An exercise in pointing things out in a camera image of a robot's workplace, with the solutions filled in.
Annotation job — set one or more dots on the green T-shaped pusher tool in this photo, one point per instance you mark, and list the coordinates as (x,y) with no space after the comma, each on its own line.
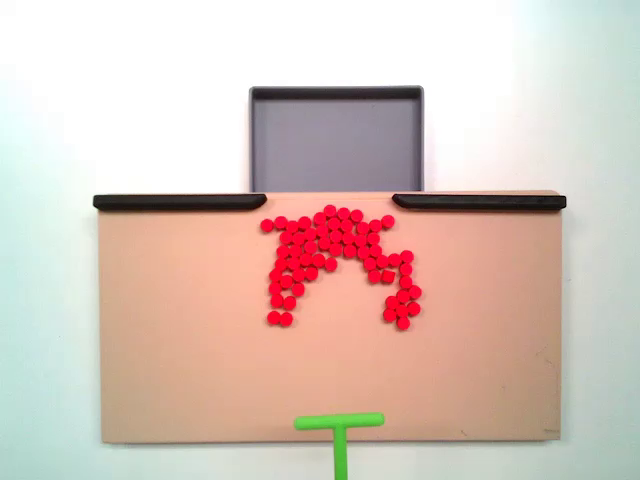
(340,450)

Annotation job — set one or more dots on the grey square tray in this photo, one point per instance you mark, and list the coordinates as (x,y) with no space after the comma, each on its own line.
(335,145)

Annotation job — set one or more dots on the black edge bar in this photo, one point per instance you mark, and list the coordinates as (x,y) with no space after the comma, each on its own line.
(480,202)
(175,202)

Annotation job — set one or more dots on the beige rectangular board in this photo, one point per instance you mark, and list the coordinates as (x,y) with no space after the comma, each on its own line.
(200,350)

